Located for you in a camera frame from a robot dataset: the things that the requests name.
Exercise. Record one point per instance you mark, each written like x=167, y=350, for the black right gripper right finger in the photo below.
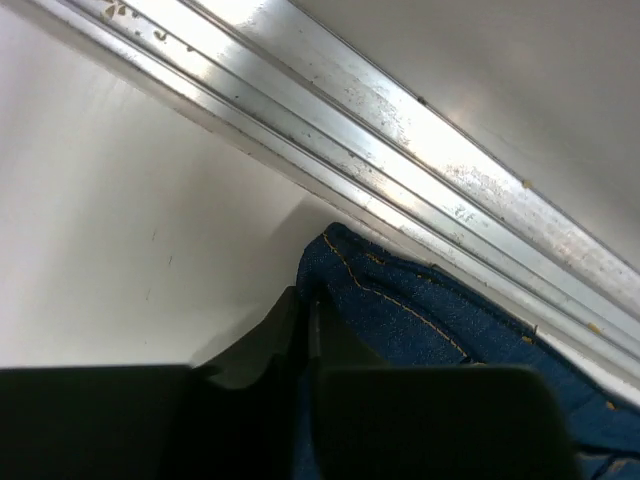
x=372, y=420

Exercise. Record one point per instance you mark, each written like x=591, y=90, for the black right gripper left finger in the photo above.
x=229, y=418

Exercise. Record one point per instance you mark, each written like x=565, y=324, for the dark blue denim trousers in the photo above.
x=412, y=314

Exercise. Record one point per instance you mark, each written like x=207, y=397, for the aluminium table rail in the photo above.
x=278, y=77

